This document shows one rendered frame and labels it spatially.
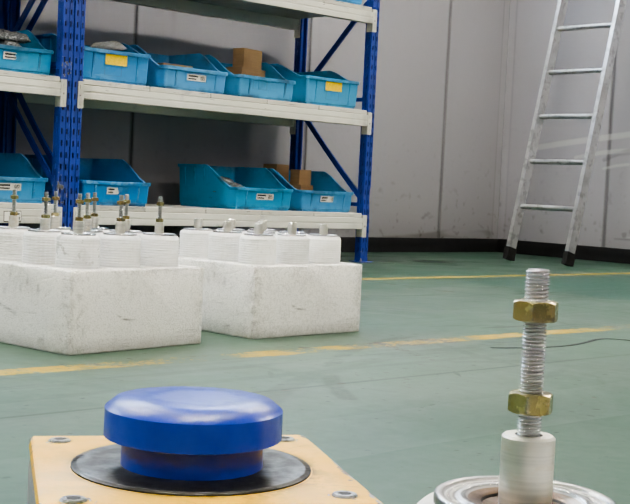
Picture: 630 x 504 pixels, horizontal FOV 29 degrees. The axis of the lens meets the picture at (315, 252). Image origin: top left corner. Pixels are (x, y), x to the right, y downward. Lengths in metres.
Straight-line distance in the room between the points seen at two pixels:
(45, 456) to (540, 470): 0.27
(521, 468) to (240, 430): 0.26
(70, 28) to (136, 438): 5.11
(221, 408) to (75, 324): 2.39
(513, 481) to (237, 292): 2.56
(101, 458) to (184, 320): 2.58
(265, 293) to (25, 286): 0.62
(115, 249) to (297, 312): 0.58
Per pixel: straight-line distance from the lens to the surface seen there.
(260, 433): 0.27
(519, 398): 0.51
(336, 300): 3.22
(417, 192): 7.84
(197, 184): 6.13
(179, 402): 0.27
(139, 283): 2.76
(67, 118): 5.34
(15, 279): 2.79
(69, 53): 5.35
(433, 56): 7.95
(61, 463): 0.28
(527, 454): 0.51
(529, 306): 0.51
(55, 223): 2.98
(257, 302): 3.02
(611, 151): 7.96
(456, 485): 0.54
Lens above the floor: 0.38
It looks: 3 degrees down
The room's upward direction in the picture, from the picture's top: 3 degrees clockwise
